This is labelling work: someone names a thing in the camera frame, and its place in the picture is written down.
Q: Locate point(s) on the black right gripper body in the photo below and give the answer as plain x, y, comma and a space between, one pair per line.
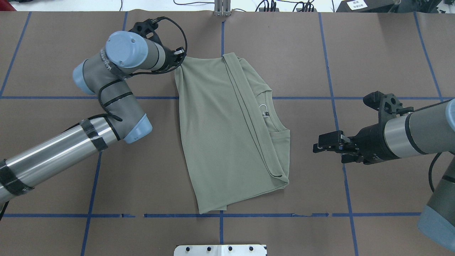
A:
370, 144

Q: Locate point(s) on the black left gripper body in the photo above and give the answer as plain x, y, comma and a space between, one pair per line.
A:
171, 59

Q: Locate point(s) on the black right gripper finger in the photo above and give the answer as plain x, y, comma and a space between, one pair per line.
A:
334, 142

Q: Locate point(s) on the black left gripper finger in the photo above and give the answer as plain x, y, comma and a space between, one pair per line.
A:
179, 55

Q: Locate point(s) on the olive green long-sleeve shirt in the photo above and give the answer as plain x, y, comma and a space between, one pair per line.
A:
234, 143

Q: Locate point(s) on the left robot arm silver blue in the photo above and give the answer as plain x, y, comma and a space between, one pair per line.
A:
147, 177

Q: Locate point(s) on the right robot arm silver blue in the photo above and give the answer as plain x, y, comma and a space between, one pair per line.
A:
403, 132

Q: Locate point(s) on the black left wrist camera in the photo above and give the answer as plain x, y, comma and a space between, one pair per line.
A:
147, 30

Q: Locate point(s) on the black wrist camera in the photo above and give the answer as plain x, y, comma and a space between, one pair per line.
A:
147, 30
387, 105

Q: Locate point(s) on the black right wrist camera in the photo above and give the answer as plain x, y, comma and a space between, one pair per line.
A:
387, 105

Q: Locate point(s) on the aluminium frame post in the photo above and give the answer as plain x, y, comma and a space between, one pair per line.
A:
222, 8

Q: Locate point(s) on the white camera pedestal column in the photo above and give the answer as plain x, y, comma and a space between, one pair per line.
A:
221, 250

